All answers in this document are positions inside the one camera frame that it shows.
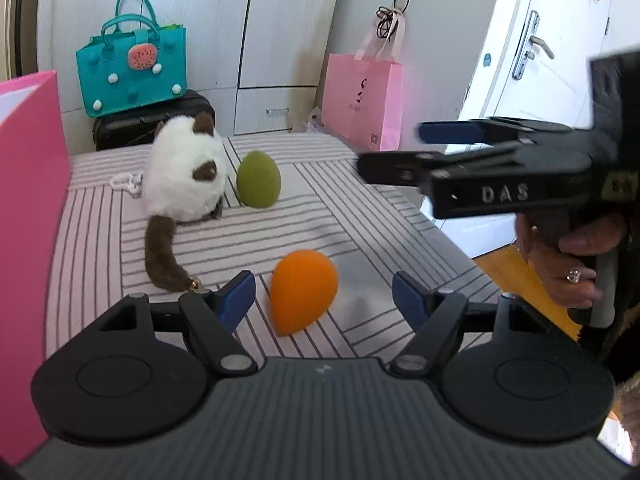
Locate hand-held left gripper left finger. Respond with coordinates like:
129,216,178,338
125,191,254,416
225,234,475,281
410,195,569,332
97,270,258,378

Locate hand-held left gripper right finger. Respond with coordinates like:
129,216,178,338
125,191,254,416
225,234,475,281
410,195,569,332
391,271,548,378

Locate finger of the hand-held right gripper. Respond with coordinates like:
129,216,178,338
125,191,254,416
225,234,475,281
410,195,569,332
356,141,524,189
417,116,591,147

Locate orange egg sponge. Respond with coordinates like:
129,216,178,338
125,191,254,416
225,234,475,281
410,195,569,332
270,250,340,337

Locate pink cardboard box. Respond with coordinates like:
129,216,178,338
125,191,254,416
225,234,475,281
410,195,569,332
0,71,72,466

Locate person's right forearm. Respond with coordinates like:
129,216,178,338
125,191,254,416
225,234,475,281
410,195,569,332
580,260,640,388

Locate person's right hand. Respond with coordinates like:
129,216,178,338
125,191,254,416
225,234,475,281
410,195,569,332
515,212,628,309

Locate striped bedsheet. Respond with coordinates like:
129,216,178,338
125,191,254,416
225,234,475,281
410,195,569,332
45,132,502,361

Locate pink paper bag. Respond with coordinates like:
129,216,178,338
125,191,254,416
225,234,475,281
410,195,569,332
320,7,404,152

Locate clear plastic bag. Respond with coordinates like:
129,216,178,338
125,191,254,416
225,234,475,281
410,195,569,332
294,106,332,136

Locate green egg sponge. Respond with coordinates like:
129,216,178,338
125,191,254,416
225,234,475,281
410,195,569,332
236,150,283,210

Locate white brown cat plush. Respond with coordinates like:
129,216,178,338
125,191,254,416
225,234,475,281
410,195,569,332
142,112,233,294

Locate white door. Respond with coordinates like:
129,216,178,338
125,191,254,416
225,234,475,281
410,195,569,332
459,0,640,161

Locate white wardrobe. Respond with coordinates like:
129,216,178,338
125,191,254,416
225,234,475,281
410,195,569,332
37,0,347,137

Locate black suitcase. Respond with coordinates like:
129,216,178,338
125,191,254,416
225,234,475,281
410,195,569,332
92,89,217,152

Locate teal felt handbag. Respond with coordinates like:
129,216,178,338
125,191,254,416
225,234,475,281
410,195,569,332
76,0,190,119

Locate metal door handle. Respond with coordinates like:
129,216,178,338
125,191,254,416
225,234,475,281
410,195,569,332
512,10,556,81

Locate black hair ties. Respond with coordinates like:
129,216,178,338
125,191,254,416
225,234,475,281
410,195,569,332
376,0,412,41

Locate white keychain clip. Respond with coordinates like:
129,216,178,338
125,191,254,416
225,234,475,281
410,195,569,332
109,173,147,199

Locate black vertical frame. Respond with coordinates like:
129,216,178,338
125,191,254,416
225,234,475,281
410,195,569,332
9,0,39,79

